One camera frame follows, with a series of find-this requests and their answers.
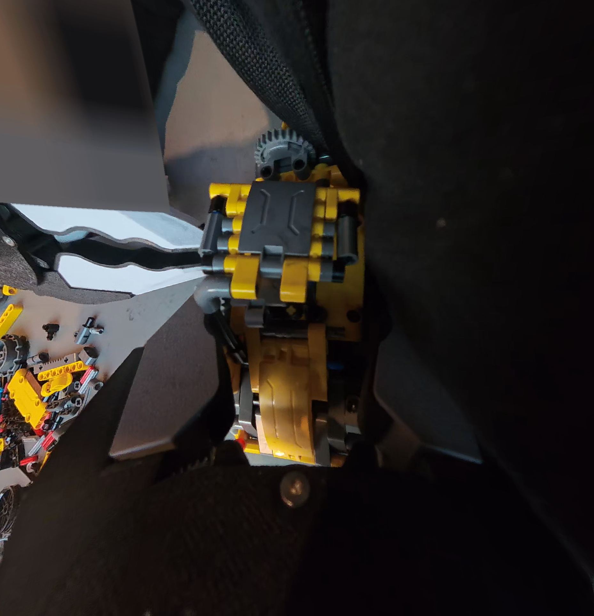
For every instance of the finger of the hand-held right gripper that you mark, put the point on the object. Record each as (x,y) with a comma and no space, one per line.
(148,226)
(109,276)

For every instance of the grey pin connector piece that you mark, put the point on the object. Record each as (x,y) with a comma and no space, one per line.
(85,331)

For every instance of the pile of mixed coloured pieces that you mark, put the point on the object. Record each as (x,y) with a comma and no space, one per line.
(61,404)

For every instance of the black angled connector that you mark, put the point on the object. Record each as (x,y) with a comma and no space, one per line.
(50,329)

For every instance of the yellow rectangular panel piece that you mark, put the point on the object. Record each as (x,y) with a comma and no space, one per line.
(25,394)

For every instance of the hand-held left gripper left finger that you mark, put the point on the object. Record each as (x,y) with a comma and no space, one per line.
(172,385)

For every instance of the dark grey sprocket wheel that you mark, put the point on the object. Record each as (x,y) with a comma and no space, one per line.
(6,353)

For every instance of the black wheel rim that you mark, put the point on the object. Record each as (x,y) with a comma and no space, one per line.
(1,510)

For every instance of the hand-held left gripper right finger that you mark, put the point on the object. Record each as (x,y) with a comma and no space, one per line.
(422,409)

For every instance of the yellow toy vehicle model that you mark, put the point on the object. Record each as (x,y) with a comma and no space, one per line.
(277,216)

